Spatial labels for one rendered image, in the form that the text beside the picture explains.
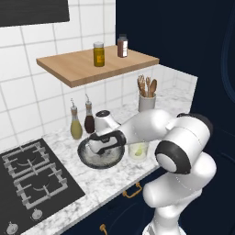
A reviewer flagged navy drawer front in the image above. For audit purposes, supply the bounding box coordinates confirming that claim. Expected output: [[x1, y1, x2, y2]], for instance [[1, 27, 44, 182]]
[[60, 166, 169, 235]]

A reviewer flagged dark round ice bowl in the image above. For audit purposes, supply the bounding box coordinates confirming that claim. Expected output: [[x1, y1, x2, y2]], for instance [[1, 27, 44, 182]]
[[76, 136, 126, 170]]

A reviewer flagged brown spice jar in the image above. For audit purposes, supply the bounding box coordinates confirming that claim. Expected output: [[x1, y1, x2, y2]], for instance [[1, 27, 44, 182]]
[[117, 33, 129, 59]]

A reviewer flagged white utensil pot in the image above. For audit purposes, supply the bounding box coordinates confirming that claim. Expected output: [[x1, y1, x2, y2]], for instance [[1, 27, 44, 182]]
[[138, 93, 157, 113]]

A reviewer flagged gold cupboard handle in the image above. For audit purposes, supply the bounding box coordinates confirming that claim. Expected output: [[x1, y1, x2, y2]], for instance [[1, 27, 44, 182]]
[[98, 223, 108, 235]]

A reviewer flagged black gas hob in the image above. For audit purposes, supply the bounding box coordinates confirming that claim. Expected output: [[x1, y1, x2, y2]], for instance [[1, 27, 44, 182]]
[[0, 138, 86, 235]]

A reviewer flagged yellow spice jar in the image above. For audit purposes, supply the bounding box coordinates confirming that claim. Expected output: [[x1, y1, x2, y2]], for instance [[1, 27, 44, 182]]
[[93, 41, 106, 68]]

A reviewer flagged silver hob knob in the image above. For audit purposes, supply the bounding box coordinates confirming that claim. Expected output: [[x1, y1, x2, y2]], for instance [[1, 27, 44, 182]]
[[6, 221, 19, 235], [30, 207, 44, 221]]

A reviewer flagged black range hood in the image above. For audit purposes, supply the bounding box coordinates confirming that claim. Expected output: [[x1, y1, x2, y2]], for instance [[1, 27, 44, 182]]
[[0, 0, 71, 28]]

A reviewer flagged gold drawer handle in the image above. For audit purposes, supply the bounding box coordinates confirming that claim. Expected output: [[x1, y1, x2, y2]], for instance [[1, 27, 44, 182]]
[[122, 182, 143, 199]]

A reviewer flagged wooden wall shelf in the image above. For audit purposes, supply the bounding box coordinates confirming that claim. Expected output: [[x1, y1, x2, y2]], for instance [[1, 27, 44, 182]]
[[36, 44, 161, 89]]

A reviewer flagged glass of lemonade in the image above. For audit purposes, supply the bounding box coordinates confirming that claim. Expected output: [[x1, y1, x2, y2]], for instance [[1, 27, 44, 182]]
[[128, 140, 151, 162]]

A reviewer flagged dark brown sauce bottle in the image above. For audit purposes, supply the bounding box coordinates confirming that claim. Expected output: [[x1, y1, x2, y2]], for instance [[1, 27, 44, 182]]
[[84, 94, 95, 135]]

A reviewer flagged wooden fork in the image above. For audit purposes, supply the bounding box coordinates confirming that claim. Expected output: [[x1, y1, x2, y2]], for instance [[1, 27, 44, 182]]
[[145, 76, 151, 98]]

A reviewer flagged yellow oil bottle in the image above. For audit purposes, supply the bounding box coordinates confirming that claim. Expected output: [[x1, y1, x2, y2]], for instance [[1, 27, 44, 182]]
[[70, 97, 84, 140]]

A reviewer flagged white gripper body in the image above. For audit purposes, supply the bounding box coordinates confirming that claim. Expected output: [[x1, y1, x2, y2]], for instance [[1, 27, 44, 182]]
[[88, 139, 107, 155]]

